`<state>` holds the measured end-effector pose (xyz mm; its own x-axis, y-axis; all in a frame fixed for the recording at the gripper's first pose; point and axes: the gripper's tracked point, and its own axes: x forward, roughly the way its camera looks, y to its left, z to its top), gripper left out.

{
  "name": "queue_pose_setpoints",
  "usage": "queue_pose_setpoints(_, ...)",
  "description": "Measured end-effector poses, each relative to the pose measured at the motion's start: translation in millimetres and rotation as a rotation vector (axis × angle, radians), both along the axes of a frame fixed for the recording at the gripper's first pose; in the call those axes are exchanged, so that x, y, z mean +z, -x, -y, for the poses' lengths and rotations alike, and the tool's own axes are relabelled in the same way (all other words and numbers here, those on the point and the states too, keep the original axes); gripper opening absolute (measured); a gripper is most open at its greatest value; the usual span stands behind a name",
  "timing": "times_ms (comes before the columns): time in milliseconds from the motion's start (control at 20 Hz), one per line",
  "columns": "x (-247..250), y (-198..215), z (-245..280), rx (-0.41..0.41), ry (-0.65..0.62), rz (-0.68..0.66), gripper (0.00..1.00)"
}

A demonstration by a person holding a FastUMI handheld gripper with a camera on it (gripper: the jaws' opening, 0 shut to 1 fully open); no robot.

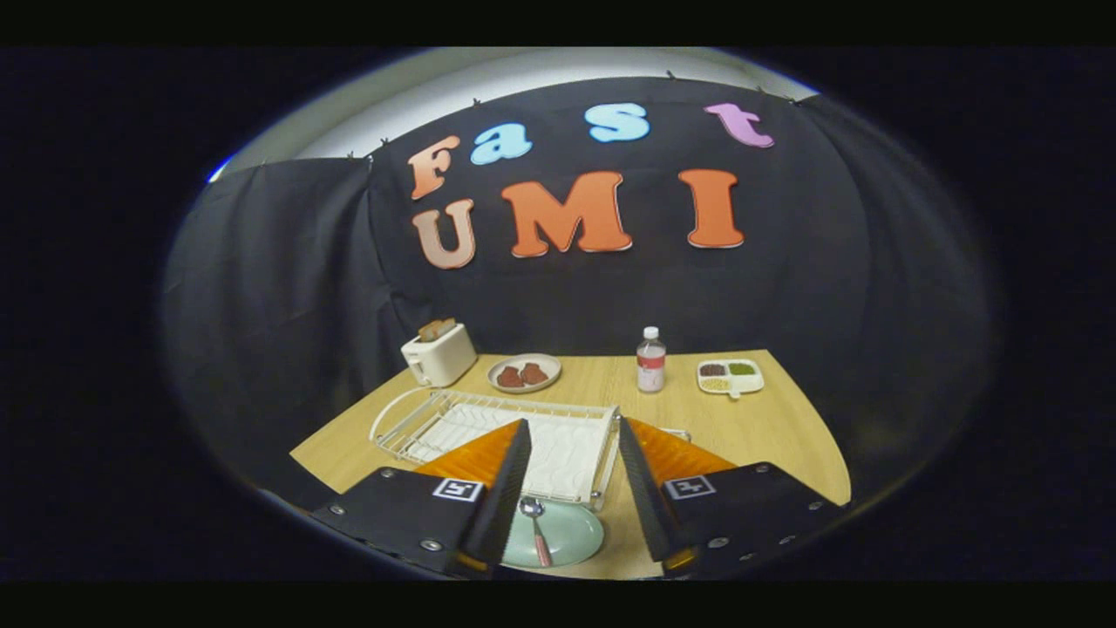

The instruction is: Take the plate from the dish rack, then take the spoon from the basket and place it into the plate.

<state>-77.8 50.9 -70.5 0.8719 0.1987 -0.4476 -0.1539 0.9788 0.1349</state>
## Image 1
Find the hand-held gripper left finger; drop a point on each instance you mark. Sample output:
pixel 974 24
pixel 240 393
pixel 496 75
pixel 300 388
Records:
pixel 506 497

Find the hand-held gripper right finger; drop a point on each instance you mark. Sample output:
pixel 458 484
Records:
pixel 645 497

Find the pale green plate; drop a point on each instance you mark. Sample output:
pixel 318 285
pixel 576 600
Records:
pixel 571 532

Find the beige round plate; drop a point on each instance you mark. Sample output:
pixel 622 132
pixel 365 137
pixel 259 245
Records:
pixel 556 370

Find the white drip tray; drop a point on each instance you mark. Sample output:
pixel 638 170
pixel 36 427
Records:
pixel 567 453

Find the red-brown meat piece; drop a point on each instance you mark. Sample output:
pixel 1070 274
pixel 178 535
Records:
pixel 510 378
pixel 534 373

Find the clear bottle with red label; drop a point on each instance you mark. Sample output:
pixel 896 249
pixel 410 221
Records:
pixel 650 371

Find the yellow beans heap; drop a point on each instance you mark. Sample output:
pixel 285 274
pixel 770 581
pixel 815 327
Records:
pixel 715 384

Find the dark brown beans heap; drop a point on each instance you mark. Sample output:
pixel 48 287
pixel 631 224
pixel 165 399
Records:
pixel 713 370

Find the cream toaster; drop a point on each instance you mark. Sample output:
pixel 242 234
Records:
pixel 445 358

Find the white divided tray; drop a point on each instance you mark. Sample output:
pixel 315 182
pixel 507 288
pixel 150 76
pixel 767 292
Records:
pixel 750 384

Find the green beans heap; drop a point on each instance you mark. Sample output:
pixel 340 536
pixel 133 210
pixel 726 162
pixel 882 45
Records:
pixel 742 369

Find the brown toast slice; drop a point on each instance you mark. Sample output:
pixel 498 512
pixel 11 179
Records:
pixel 436 330

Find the black backdrop cloth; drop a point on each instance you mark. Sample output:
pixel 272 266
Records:
pixel 785 305

